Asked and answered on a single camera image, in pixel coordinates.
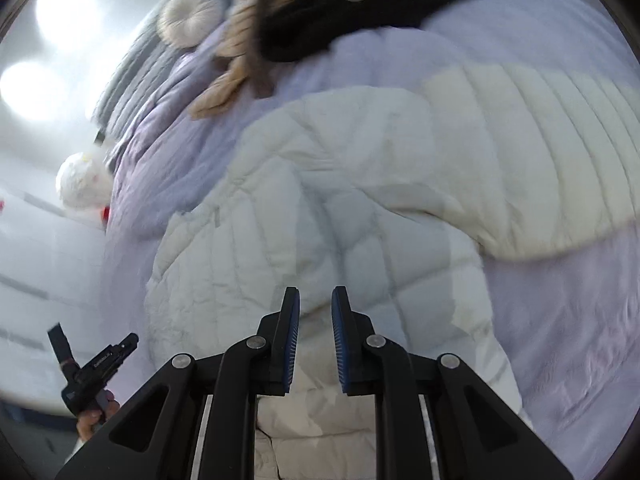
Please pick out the black folded garment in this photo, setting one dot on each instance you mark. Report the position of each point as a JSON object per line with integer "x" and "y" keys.
{"x": 330, "y": 15}

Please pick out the white fluffy plush toy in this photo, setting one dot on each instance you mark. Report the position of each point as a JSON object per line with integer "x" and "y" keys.
{"x": 82, "y": 182}

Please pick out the lavender quilted bedspread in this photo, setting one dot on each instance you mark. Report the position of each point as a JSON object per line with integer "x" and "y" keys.
{"x": 560, "y": 320}

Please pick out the beige braided knit scarf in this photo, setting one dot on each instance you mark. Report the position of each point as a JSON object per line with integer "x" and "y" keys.
{"x": 235, "y": 40}

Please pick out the cream white puffer jacket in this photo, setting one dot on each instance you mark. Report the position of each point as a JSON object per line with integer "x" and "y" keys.
{"x": 350, "y": 170}

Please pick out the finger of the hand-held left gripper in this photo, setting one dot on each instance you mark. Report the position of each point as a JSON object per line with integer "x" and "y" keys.
{"x": 61, "y": 345}
{"x": 117, "y": 350}

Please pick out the person's left hand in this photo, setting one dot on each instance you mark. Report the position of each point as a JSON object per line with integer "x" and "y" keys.
{"x": 90, "y": 422}

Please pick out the round cream pleated cushion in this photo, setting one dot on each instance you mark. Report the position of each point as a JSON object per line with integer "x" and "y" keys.
{"x": 191, "y": 16}

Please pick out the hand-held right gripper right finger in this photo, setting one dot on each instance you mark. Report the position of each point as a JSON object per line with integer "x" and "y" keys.
{"x": 340, "y": 340}

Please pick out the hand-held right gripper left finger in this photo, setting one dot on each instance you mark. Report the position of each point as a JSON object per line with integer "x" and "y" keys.
{"x": 291, "y": 332}

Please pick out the grey quilted headboard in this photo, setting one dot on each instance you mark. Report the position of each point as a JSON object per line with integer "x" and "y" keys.
{"x": 135, "y": 77}

